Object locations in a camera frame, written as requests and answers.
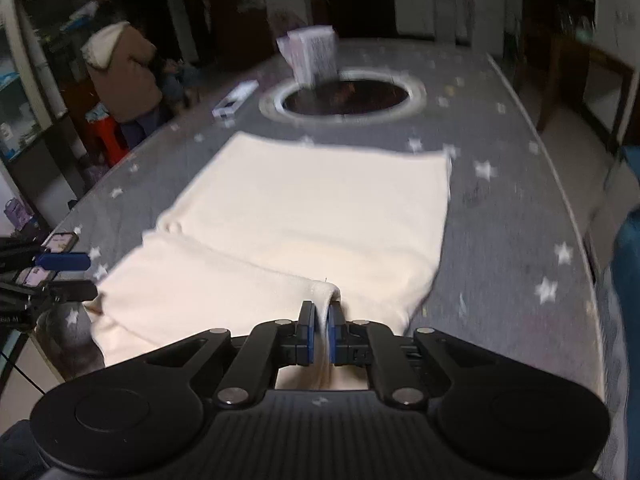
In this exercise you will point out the purple bottle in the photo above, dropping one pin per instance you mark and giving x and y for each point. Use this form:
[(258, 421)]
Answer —
[(17, 212)]

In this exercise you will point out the white remote control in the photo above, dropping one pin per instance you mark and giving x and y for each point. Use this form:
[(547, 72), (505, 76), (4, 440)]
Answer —
[(235, 100)]

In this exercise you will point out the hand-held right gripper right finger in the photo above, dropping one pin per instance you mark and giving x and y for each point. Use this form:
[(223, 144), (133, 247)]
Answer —
[(336, 332)]

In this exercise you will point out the red plastic stool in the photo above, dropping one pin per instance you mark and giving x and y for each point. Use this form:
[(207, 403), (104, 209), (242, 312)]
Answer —
[(107, 135)]

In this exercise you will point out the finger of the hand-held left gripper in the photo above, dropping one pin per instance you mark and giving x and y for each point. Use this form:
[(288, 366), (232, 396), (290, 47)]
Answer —
[(60, 291), (62, 260)]

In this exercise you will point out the grey star-print tablecloth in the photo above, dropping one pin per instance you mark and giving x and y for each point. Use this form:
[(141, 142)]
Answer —
[(500, 240)]

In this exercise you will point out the round built-in hotplate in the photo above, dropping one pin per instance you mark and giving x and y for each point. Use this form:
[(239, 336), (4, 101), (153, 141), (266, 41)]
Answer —
[(345, 97)]

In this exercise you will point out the cream pants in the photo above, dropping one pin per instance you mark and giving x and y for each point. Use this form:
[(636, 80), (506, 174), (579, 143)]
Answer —
[(300, 210)]

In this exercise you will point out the blue sofa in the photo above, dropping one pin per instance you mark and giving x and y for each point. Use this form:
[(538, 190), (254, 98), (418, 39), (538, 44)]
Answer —
[(627, 285)]

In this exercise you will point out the arched wooden shelf cabinet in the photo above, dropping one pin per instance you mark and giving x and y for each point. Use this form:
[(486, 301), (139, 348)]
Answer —
[(45, 125)]

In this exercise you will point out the dark wooden side table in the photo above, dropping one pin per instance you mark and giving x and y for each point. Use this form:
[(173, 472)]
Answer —
[(595, 57)]

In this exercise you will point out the smartphone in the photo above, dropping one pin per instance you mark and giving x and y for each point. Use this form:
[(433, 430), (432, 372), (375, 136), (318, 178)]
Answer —
[(37, 275), (62, 242)]

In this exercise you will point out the white tissue pack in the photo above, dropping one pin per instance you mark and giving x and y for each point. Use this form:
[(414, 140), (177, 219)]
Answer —
[(312, 52)]

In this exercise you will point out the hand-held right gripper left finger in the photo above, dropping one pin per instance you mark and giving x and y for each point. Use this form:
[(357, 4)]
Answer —
[(306, 330)]

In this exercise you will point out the water dispenser with blue bottle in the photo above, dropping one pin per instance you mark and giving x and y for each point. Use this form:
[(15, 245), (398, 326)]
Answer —
[(444, 5)]

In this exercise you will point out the white refrigerator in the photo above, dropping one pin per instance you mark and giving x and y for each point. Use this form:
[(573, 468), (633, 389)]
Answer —
[(485, 10)]

